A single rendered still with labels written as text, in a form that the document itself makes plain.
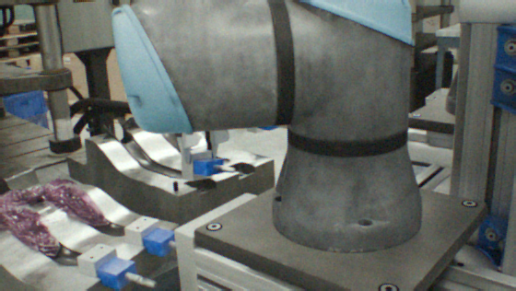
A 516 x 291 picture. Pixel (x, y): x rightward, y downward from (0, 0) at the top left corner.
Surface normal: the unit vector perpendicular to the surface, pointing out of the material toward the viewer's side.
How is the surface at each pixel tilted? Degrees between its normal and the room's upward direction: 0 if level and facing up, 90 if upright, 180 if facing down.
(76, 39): 90
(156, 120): 126
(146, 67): 80
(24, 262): 26
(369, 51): 90
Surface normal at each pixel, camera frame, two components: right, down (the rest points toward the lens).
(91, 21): 0.70, 0.19
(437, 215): -0.05, -0.95
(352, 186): -0.11, 0.02
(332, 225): -0.35, 0.01
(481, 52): -0.64, 0.27
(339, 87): 0.04, 0.46
